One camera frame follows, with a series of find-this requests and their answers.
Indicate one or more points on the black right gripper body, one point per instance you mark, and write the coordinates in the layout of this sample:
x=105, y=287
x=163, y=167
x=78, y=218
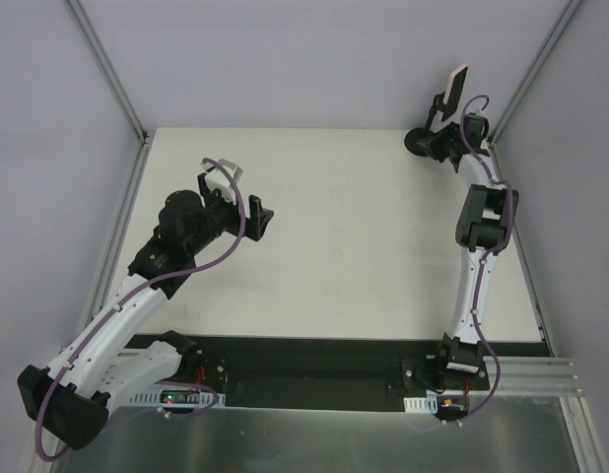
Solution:
x=438, y=143

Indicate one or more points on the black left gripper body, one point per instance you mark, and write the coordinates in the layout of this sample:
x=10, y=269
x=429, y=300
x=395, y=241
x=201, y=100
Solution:
x=252, y=217

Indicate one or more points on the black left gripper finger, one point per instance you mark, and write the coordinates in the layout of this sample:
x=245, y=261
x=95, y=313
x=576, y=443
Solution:
x=259, y=218
x=204, y=189

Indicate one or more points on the black phone stand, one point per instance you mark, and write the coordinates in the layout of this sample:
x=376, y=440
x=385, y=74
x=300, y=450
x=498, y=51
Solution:
x=413, y=139

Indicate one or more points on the phone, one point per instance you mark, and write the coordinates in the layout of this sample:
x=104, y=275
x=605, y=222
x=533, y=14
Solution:
x=453, y=92

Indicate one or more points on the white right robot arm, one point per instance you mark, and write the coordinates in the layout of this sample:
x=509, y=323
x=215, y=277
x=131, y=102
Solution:
x=482, y=232

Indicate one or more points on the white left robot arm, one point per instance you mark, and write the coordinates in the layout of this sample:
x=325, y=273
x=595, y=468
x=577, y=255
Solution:
x=73, y=396

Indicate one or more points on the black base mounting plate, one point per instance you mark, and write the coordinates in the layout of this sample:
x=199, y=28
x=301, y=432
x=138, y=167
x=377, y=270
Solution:
x=318, y=374

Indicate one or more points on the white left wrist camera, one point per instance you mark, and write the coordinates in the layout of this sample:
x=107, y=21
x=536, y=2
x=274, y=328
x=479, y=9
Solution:
x=216, y=180

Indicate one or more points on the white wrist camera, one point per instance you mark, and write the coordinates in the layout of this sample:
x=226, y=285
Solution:
x=216, y=180
x=473, y=108

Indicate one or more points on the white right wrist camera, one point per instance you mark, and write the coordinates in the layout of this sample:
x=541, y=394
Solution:
x=473, y=108

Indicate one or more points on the aluminium frame post left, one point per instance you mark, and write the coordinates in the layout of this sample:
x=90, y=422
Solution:
x=91, y=38

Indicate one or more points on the aluminium frame post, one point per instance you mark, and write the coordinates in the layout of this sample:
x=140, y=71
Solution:
x=91, y=38
x=533, y=71

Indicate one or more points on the aluminium frame post right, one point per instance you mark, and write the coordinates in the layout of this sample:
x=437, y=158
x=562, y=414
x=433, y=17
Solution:
x=533, y=71

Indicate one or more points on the white left cable duct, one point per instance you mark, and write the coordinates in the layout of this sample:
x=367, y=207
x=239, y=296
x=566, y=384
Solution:
x=175, y=398

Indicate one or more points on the white cable duct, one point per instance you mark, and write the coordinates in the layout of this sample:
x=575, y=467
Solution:
x=421, y=405
x=175, y=398

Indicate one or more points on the aluminium table rail right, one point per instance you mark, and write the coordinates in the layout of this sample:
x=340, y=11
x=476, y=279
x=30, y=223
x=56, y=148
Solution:
x=589, y=454

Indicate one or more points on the white right cable duct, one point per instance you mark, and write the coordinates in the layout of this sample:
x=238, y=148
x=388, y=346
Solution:
x=421, y=405

